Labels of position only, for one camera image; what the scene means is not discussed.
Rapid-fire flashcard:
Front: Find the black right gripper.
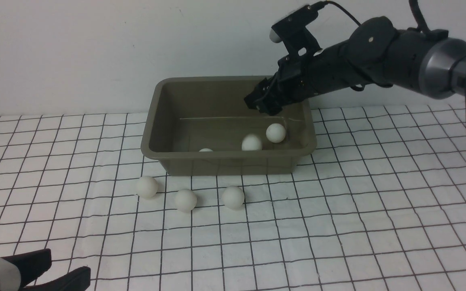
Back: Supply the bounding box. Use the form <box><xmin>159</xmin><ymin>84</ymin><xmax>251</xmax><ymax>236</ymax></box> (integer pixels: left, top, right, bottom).
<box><xmin>244</xmin><ymin>53</ymin><xmax>320</xmax><ymax>116</ymax></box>

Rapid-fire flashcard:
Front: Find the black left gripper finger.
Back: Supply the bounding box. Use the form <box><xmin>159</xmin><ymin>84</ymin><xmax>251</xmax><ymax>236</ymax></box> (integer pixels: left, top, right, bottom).
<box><xmin>19</xmin><ymin>266</ymin><xmax>91</xmax><ymax>291</ymax></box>
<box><xmin>2</xmin><ymin>249</ymin><xmax>52</xmax><ymax>287</ymax></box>

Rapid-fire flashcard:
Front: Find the printed white ping-pong ball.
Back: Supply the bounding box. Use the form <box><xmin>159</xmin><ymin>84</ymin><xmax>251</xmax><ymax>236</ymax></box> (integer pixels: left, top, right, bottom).
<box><xmin>265</xmin><ymin>123</ymin><xmax>286</xmax><ymax>143</ymax></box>

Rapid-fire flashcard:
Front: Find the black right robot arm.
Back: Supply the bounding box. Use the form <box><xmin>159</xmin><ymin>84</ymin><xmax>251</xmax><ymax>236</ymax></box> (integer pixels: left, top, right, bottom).
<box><xmin>244</xmin><ymin>16</ymin><xmax>466</xmax><ymax>116</ymax></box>

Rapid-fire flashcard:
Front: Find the olive green plastic bin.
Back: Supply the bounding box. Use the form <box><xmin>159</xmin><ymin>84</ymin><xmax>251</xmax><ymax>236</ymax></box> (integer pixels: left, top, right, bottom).
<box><xmin>140</xmin><ymin>76</ymin><xmax>318</xmax><ymax>176</ymax></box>

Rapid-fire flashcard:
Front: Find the white black grid tablecloth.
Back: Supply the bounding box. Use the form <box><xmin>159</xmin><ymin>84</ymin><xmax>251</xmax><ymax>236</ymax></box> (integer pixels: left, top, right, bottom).
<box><xmin>0</xmin><ymin>104</ymin><xmax>466</xmax><ymax>291</ymax></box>

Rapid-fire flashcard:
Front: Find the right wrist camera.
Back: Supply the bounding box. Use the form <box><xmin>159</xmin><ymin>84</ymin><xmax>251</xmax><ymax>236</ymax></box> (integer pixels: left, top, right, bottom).
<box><xmin>269</xmin><ymin>5</ymin><xmax>322</xmax><ymax>59</ymax></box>

